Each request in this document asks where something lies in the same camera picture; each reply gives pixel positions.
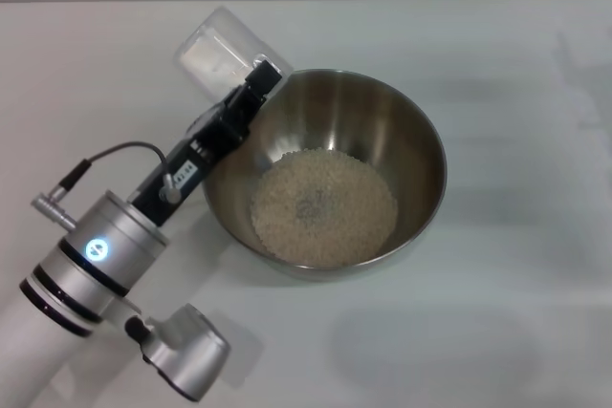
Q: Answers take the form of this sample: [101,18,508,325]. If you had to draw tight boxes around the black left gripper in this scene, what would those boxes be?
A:
[128,59,283,228]

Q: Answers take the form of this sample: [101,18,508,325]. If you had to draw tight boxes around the clear plastic measuring cup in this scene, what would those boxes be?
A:
[172,6,294,104]

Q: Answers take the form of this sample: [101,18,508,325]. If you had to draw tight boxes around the stainless steel mixing bowl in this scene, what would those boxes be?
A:
[200,68,448,283]

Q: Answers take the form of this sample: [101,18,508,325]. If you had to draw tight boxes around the white rice grains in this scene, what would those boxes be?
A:
[251,148,399,268]

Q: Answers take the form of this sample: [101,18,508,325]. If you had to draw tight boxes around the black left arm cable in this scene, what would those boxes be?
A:
[31,140,186,232]

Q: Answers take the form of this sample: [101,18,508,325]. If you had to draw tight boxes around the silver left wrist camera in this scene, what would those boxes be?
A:
[124,302,231,403]

